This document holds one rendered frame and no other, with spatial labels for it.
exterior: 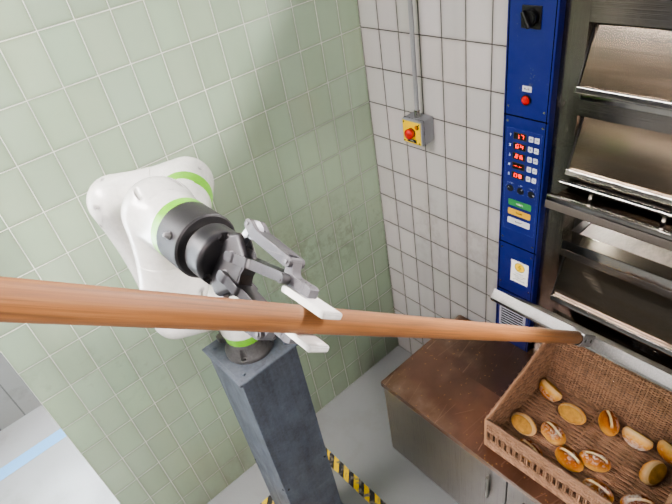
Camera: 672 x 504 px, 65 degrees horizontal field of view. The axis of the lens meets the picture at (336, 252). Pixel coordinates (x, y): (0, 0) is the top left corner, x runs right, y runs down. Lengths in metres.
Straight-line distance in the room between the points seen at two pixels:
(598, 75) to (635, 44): 0.11
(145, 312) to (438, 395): 1.85
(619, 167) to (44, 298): 1.56
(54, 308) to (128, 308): 0.05
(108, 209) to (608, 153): 1.36
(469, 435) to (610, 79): 1.28
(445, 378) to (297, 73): 1.33
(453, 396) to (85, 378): 1.36
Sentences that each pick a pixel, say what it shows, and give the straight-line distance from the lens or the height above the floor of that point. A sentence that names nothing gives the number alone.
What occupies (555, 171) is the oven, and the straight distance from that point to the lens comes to 1.85.
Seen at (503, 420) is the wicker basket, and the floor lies 0.62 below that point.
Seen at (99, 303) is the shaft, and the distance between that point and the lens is 0.42.
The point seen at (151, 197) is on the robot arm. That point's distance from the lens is 0.78.
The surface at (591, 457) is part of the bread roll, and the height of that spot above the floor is 0.64.
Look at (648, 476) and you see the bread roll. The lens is 2.06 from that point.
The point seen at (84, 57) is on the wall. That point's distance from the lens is 1.69.
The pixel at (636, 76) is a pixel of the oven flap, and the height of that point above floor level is 1.77.
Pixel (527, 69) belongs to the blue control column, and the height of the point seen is 1.75.
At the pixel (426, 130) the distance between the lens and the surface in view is 2.06.
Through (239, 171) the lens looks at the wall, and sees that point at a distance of 1.97.
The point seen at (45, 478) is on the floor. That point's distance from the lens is 3.36.
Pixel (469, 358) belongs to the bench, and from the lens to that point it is 2.33.
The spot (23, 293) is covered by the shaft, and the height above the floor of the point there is 2.15.
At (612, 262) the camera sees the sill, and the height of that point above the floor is 1.16.
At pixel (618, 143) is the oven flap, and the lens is 1.73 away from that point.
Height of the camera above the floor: 2.34
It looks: 37 degrees down
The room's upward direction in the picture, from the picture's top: 11 degrees counter-clockwise
